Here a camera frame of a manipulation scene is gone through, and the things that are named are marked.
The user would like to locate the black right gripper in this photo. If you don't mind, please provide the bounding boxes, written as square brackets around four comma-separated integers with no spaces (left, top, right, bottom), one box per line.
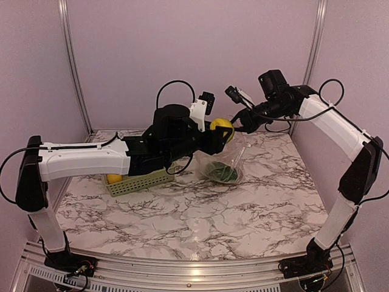
[227,97,291,134]

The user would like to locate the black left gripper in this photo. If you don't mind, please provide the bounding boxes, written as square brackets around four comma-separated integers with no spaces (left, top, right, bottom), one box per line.
[165,121,233,164]

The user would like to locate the yellow lemon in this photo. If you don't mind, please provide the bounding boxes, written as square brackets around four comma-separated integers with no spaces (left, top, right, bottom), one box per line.
[106,174,123,184]
[210,118,235,143]

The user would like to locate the clear zip top bag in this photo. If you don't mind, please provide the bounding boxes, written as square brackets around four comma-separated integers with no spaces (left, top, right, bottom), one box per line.
[194,133,249,184]

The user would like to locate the green bok choy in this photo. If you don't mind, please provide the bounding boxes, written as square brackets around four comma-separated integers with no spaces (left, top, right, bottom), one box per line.
[204,161,238,183]

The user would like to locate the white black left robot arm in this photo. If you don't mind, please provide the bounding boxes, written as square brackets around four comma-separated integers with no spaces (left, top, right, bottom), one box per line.
[16,102,233,271]

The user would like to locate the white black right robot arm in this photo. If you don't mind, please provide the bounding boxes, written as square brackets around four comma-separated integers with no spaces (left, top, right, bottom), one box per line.
[225,69,386,273]

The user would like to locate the pale green perforated basket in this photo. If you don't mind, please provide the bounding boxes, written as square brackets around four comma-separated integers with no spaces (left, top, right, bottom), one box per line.
[102,169,175,197]

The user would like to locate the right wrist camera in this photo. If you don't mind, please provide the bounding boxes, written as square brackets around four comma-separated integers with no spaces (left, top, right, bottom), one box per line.
[225,86,255,108]

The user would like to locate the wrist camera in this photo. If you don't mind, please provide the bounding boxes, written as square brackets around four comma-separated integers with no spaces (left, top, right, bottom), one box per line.
[189,91,215,132]
[225,86,255,108]

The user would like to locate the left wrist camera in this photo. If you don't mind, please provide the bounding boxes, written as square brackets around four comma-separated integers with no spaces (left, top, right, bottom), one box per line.
[189,91,215,132]

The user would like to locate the right aluminium corner post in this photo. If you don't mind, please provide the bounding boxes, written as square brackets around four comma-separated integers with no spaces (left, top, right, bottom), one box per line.
[288,0,329,134]

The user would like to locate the aluminium corner post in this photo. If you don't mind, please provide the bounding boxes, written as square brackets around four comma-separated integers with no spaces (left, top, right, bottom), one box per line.
[58,0,94,135]
[288,0,329,134]

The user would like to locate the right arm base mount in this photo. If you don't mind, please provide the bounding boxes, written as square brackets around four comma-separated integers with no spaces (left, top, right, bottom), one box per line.
[278,255,333,279]

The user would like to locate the aluminium front frame rail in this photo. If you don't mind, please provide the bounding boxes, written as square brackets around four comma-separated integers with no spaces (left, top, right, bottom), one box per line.
[18,240,365,292]

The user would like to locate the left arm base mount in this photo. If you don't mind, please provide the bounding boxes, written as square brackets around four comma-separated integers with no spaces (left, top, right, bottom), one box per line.
[44,251,97,277]

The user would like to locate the left aluminium corner post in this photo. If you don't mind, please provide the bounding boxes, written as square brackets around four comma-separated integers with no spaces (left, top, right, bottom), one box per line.
[58,0,94,135]

